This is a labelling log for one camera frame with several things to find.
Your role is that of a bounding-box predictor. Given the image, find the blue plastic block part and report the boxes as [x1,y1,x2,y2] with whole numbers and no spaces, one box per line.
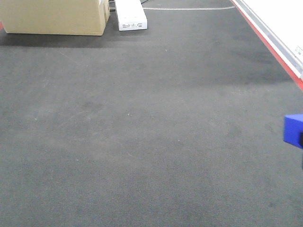
[283,114,303,149]

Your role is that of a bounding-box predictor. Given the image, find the long white cardboard box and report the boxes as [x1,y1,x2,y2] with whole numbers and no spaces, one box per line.
[115,0,148,31]

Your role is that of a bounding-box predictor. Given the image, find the large brown cardboard box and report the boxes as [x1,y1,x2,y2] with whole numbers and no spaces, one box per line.
[0,0,110,36]

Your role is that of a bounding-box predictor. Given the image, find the glass partition panel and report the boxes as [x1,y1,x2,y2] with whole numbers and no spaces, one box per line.
[234,0,303,79]

